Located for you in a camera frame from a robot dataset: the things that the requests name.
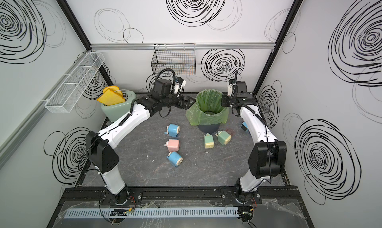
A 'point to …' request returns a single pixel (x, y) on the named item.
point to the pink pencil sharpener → (173, 145)
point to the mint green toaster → (115, 111)
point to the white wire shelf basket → (66, 95)
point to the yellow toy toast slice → (111, 94)
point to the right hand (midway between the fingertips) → (225, 98)
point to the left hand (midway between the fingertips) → (190, 98)
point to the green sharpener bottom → (208, 141)
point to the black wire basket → (180, 57)
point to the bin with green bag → (208, 109)
